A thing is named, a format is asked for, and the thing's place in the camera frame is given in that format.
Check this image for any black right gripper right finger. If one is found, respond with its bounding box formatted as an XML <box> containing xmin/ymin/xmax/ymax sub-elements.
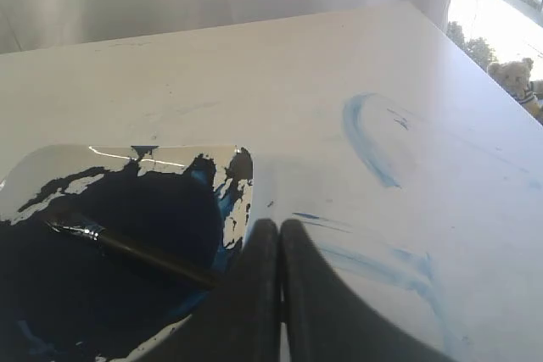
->
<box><xmin>279</xmin><ymin>219</ymin><xmax>450</xmax><ymax>361</ymax></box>

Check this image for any white square paint plate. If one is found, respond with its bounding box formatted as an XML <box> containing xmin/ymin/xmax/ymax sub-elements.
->
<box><xmin>1</xmin><ymin>145</ymin><xmax>254</xmax><ymax>361</ymax></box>

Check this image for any black paintbrush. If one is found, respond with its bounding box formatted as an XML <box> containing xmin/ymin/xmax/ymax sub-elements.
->
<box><xmin>40</xmin><ymin>211</ymin><xmax>221</xmax><ymax>290</ymax></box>

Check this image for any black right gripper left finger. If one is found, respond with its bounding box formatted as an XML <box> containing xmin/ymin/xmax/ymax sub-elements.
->
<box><xmin>137</xmin><ymin>219</ymin><xmax>281</xmax><ymax>361</ymax></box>

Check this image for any brown teddy bear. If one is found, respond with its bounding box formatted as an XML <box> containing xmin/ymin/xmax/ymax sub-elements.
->
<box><xmin>487</xmin><ymin>58</ymin><xmax>542</xmax><ymax>123</ymax></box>

